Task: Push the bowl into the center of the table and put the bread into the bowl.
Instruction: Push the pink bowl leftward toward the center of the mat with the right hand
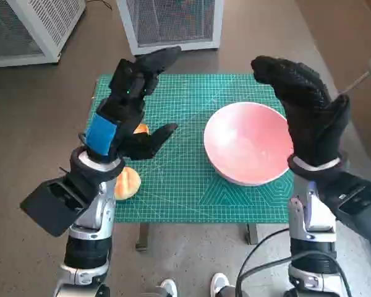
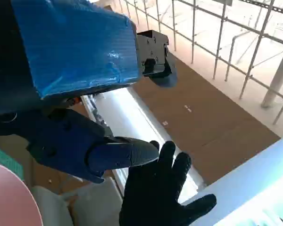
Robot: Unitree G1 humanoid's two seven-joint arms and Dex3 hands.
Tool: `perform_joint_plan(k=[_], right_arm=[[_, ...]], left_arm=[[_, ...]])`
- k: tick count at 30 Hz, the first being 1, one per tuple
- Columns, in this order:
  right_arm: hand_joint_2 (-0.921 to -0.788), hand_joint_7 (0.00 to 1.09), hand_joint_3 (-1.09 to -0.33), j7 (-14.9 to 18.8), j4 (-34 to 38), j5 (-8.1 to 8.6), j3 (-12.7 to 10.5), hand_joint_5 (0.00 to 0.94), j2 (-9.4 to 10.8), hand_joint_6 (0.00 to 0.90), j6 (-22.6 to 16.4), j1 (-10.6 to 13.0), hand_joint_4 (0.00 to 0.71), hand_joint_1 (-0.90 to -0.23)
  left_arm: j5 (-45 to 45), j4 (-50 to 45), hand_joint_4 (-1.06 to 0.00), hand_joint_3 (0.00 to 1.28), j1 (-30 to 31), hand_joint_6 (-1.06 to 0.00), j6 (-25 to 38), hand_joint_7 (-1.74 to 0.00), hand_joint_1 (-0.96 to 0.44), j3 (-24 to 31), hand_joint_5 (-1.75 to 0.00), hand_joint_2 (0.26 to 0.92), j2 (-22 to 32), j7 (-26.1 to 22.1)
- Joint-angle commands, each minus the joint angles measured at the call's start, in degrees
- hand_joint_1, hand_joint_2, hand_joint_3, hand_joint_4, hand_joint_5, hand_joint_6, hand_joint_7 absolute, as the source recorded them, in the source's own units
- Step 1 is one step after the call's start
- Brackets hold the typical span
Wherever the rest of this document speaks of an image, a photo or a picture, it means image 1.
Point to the white mesh front cabinet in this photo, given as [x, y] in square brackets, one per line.
[173, 46]

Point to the white cabinet with perforated side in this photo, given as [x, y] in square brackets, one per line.
[34, 28]

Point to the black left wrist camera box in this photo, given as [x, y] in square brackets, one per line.
[49, 207]

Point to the pink bowl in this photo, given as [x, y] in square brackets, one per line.
[244, 145]

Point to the long braided bread loaf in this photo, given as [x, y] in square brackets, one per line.
[141, 128]

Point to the white shoe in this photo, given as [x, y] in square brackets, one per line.
[220, 283]
[168, 286]

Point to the grey metal table foot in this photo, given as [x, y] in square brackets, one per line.
[252, 233]
[142, 236]

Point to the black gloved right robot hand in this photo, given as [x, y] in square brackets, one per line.
[309, 117]

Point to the round bread bun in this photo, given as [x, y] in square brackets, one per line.
[128, 185]

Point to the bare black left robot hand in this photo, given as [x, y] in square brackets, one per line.
[123, 102]

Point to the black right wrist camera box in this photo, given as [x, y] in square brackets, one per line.
[358, 204]

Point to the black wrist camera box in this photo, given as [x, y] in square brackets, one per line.
[49, 207]
[358, 204]

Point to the green cutting mat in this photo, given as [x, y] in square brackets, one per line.
[179, 102]

